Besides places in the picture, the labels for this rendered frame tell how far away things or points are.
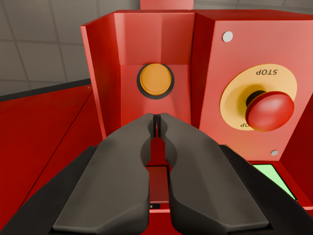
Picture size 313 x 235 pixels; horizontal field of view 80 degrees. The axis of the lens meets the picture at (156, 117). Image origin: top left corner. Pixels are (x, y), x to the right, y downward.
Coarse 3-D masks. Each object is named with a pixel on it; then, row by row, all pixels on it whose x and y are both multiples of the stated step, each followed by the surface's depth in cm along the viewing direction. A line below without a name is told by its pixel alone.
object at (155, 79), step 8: (152, 64) 23; (160, 64) 23; (144, 72) 23; (152, 72) 23; (160, 72) 23; (168, 72) 23; (144, 80) 23; (152, 80) 23; (160, 80) 23; (168, 80) 23; (144, 88) 23; (152, 88) 23; (160, 88) 23; (168, 88) 23
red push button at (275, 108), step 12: (252, 96) 18; (264, 96) 15; (276, 96) 15; (288, 96) 15; (252, 108) 16; (264, 108) 15; (276, 108) 15; (288, 108) 16; (252, 120) 16; (264, 120) 16; (276, 120) 16
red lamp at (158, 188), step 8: (152, 168) 22; (160, 168) 22; (152, 176) 21; (160, 176) 21; (152, 184) 20; (160, 184) 20; (152, 192) 19; (160, 192) 19; (168, 192) 19; (152, 200) 18; (160, 200) 18; (168, 200) 18
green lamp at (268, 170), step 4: (260, 168) 22; (264, 168) 22; (268, 168) 22; (272, 168) 22; (264, 172) 21; (268, 172) 21; (272, 172) 21; (268, 176) 21; (272, 176) 21; (276, 176) 21; (276, 180) 20; (280, 180) 20; (280, 184) 20; (284, 184) 20; (284, 188) 20; (288, 192) 19; (292, 196) 19
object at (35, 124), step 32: (0, 96) 103; (32, 96) 91; (64, 96) 83; (0, 128) 68; (32, 128) 64; (64, 128) 59; (96, 128) 56; (0, 160) 52; (32, 160) 49; (64, 160) 46; (160, 160) 40; (288, 160) 34; (0, 192) 41; (32, 192) 40; (0, 224) 35; (160, 224) 29
